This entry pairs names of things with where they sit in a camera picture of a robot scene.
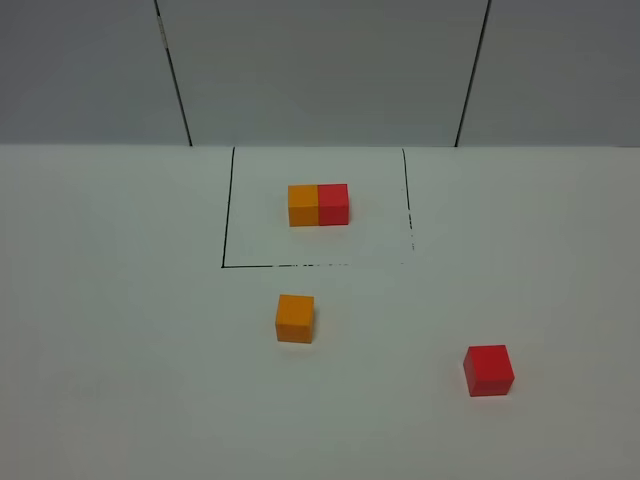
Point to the template red cube block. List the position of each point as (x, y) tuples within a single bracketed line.
[(334, 205)]

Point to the template orange cube block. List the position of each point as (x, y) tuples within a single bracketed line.
[(303, 205)]

